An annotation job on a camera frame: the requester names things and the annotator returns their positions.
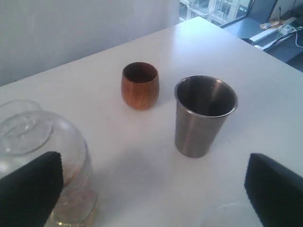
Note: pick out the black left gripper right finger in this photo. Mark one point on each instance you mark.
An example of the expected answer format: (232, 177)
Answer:
(274, 191)

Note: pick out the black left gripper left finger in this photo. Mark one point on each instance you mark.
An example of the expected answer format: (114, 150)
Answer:
(29, 194)

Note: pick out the clear plastic lid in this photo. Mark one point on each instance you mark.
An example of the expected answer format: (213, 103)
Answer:
(27, 131)

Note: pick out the stainless steel cup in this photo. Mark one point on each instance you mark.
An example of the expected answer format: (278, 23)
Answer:
(202, 105)

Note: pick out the wooden cup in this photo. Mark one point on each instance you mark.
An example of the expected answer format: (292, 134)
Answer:
(140, 85)

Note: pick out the brown food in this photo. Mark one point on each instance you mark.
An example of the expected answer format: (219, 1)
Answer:
(78, 211)

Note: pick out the grey desk with clutter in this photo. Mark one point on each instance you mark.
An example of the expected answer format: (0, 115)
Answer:
(275, 26)

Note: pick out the window frame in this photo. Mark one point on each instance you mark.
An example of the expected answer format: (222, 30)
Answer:
(225, 12)

